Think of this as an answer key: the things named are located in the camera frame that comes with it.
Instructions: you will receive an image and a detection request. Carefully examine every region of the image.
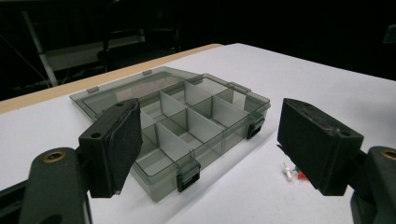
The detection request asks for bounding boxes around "white table mat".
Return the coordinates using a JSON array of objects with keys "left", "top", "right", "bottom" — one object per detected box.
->
[{"left": 0, "top": 42, "right": 396, "bottom": 224}]

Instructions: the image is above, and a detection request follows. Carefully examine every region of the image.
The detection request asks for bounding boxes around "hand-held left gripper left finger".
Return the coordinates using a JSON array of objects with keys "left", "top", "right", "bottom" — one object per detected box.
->
[{"left": 78, "top": 98, "right": 144, "bottom": 199}]

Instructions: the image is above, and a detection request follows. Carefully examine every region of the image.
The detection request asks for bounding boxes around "black folding chair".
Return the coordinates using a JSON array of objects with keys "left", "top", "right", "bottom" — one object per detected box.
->
[{"left": 96, "top": 26, "right": 182, "bottom": 73}]

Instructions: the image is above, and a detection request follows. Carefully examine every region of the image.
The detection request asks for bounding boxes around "clear grey compartment storage box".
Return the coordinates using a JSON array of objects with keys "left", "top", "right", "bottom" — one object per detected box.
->
[{"left": 69, "top": 65, "right": 271, "bottom": 203}]

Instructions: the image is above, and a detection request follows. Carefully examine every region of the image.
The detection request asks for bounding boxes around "white pushpin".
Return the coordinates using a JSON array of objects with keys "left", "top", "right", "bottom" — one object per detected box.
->
[{"left": 282, "top": 162, "right": 295, "bottom": 182}]

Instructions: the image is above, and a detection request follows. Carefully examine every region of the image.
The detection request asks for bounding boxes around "white-legged wooden desk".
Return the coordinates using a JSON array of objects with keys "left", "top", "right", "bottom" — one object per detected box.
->
[{"left": 21, "top": 10, "right": 147, "bottom": 89}]

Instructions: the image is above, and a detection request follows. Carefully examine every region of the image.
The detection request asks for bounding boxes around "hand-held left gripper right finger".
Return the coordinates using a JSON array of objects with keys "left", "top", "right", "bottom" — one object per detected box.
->
[{"left": 276, "top": 97, "right": 364, "bottom": 197}]

